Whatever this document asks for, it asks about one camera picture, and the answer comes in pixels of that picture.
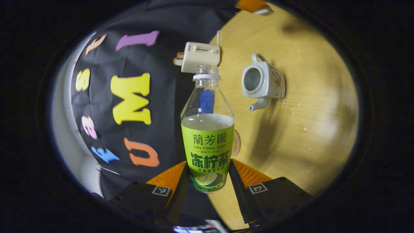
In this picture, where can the blue towel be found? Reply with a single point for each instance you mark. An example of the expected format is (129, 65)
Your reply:
(207, 101)

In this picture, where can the white ceramic teacup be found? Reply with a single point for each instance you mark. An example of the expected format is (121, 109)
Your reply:
(271, 82)

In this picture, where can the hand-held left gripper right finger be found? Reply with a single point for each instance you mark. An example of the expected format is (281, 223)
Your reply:
(239, 197)

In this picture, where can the black backdrop cloth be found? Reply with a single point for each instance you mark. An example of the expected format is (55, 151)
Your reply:
(161, 106)

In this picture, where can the white toaster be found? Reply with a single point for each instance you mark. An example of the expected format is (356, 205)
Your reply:
(200, 55)

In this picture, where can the clear water bottle green label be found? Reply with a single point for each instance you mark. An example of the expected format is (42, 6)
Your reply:
(207, 145)

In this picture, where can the round brown coaster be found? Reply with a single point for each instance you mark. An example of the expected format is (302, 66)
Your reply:
(236, 142)

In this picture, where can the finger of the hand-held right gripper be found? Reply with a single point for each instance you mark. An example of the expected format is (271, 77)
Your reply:
(250, 5)

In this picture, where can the bread slice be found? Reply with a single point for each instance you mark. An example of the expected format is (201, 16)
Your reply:
(178, 59)

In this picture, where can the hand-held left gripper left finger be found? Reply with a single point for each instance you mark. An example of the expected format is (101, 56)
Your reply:
(179, 200)

